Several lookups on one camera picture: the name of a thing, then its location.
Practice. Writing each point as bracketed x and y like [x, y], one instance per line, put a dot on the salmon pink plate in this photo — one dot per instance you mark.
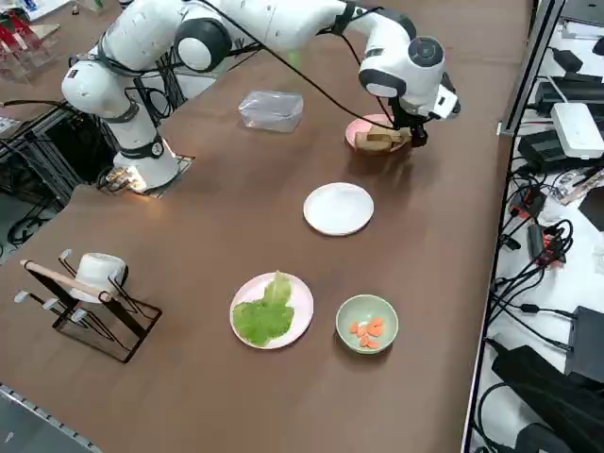
[358, 125]

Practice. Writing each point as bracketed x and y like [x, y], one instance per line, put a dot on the black bag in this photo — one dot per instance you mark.
[542, 401]

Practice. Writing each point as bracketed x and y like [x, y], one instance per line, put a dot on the orange carrot slices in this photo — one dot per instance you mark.
[368, 332]

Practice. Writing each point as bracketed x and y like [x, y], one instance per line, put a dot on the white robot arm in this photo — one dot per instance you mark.
[141, 42]

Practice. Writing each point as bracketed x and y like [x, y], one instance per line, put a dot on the clear plastic container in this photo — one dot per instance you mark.
[271, 111]

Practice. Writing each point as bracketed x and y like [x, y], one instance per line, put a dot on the pale pink plate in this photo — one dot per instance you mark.
[302, 302]

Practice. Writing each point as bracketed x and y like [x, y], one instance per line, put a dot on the aluminium frame post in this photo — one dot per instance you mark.
[521, 89]

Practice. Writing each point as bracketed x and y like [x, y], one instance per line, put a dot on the metal rail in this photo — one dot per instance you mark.
[28, 415]

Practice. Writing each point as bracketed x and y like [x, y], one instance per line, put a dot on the pale green bowl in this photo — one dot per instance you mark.
[347, 330]

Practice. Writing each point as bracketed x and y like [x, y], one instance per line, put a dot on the black table frame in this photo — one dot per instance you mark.
[71, 141]

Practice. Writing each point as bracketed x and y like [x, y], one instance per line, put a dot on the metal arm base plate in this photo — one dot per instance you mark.
[185, 167]

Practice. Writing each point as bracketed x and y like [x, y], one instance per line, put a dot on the flat black box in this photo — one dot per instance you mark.
[573, 92]

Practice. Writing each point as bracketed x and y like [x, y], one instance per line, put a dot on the white cup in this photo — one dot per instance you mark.
[96, 271]

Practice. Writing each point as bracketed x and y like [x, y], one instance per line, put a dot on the white plate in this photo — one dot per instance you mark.
[339, 210]

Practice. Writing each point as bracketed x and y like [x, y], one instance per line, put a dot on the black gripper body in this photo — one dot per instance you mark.
[405, 113]

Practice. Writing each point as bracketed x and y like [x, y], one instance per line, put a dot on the clear acrylic shelf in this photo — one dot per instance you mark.
[28, 61]

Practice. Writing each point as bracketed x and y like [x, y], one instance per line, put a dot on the small black adapter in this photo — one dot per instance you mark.
[567, 59]

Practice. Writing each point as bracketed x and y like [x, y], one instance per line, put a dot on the printed packet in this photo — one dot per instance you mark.
[578, 185]

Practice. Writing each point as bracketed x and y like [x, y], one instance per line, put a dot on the green lettuce leaf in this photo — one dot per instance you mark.
[262, 318]

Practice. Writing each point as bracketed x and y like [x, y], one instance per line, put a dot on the large black box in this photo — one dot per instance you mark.
[590, 344]

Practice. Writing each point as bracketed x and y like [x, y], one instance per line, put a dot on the black orange adapter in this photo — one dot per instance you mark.
[547, 245]

